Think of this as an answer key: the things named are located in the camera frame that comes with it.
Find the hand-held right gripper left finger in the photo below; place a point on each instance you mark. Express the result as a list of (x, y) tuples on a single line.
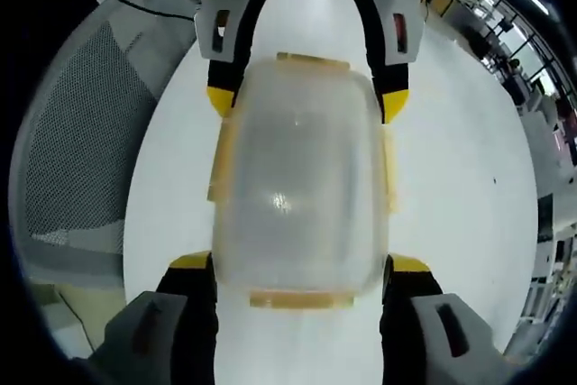
[(176, 313)]

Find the clear container with plastic buckle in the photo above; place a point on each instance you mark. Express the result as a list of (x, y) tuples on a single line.
[(297, 155)]

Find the grey mesh office chair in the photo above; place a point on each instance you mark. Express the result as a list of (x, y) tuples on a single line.
[(81, 132)]

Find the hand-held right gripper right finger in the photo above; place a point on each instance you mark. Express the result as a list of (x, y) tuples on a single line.
[(419, 340)]

